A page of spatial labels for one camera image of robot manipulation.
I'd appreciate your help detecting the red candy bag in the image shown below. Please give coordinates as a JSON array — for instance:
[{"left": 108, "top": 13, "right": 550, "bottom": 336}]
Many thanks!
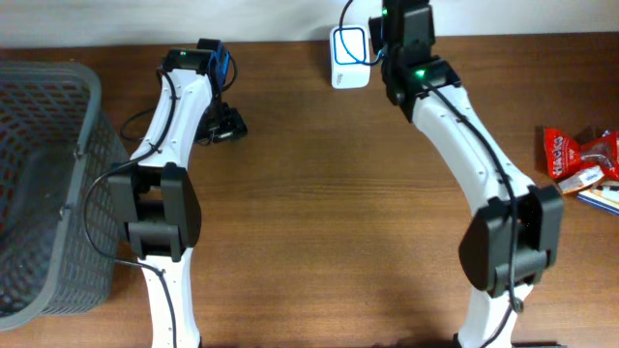
[{"left": 544, "top": 128, "right": 618, "bottom": 181}]

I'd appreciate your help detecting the beige wet wipes pack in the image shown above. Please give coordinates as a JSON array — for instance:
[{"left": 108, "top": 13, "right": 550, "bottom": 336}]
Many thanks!
[{"left": 576, "top": 181, "right": 618, "bottom": 216}]

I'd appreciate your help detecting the orange juice carton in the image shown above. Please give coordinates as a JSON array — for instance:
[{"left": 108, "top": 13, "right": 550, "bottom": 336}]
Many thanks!
[{"left": 558, "top": 165, "right": 604, "bottom": 194}]

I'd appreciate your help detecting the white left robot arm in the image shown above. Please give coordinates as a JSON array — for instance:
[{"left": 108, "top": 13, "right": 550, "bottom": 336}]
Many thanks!
[{"left": 106, "top": 39, "right": 248, "bottom": 347}]

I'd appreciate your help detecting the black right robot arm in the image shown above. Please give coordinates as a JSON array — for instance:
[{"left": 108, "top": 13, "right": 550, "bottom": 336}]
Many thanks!
[{"left": 368, "top": 0, "right": 564, "bottom": 347}]

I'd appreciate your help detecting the white barcode scanner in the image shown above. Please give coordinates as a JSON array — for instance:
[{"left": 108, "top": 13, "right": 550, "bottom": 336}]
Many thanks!
[{"left": 330, "top": 25, "right": 370, "bottom": 89}]

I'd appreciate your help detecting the grey plastic basket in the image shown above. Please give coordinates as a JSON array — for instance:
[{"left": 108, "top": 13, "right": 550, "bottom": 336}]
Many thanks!
[{"left": 1, "top": 62, "right": 128, "bottom": 331}]

